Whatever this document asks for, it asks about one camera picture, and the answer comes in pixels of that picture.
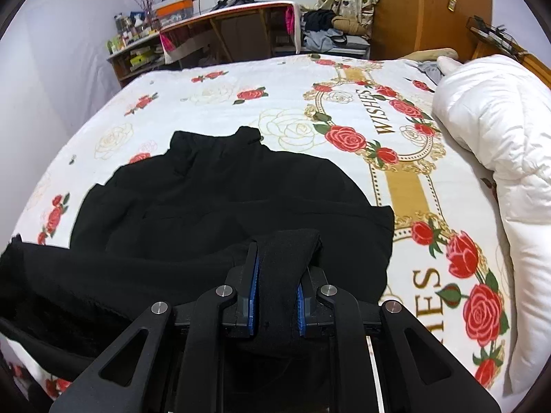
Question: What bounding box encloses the wooden desk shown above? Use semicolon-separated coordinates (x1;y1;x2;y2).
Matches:
160;0;303;64

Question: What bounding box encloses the white duvet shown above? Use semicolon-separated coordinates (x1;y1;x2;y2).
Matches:
433;55;550;392

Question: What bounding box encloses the wooden headboard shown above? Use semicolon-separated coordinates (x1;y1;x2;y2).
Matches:
472;40;551;88

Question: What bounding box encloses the wooden wardrobe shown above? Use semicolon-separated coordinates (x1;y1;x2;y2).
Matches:
371;0;492;62

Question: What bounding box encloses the orange storage box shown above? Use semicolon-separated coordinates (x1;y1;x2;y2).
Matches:
152;0;193;26

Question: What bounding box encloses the low wooden shelf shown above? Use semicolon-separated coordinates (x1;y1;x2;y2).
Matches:
107;33;165;88

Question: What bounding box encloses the black coat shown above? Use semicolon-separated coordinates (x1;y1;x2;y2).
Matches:
1;127;394;376

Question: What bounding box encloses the floral rose bedsheet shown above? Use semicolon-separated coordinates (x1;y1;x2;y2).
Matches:
15;55;519;412

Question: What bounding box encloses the clothes pile on chair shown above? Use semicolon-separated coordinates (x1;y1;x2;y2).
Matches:
301;9;371;59

